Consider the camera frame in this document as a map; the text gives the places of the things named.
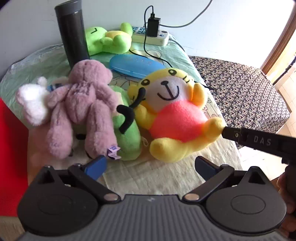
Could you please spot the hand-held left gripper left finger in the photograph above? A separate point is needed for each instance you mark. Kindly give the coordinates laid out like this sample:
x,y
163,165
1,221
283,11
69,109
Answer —
x,y
96,166

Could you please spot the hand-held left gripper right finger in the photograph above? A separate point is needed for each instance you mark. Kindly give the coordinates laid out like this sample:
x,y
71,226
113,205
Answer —
x,y
204,168

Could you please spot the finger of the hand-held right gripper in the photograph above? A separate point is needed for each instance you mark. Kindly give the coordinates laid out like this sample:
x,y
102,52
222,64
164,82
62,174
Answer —
x,y
232,134

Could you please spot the green bug plush toy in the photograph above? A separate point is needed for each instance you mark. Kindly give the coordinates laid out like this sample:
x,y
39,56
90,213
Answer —
x,y
129,141

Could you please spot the yellow tiger plush toy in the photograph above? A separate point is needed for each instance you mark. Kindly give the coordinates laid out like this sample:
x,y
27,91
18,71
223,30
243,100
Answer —
x,y
178,120

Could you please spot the mauve bear plush toy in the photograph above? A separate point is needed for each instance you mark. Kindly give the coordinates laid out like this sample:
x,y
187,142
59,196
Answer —
x,y
78,97

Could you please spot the red box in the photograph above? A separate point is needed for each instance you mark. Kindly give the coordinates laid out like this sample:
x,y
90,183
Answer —
x,y
11,150

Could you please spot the white rabbit plush toy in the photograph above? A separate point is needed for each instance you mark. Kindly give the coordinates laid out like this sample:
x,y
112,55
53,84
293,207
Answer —
x,y
32,102

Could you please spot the person's right hand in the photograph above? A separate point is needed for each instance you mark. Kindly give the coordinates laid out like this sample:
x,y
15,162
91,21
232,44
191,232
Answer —
x,y
282,190

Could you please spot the cartoon printed bed sheet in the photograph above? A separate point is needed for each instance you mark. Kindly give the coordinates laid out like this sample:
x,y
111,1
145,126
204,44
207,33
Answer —
x,y
161,176

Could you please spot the blue glasses case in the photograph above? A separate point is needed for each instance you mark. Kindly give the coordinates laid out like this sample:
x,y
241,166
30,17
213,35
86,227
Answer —
x,y
131,63

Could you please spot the white power strip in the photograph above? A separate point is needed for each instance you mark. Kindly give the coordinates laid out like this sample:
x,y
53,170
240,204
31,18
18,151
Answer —
x,y
161,39

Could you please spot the green frog plush toy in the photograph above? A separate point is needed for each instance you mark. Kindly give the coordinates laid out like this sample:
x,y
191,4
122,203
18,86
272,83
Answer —
x,y
111,42

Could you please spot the black charger adapter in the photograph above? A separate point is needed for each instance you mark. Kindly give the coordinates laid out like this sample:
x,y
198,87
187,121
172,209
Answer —
x,y
152,26

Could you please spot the black thermos bottle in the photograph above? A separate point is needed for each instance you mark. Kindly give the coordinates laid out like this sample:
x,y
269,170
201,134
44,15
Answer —
x,y
71,34

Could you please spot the wooden door frame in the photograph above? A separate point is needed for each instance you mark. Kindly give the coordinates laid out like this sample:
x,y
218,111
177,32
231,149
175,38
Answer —
x,y
279,46

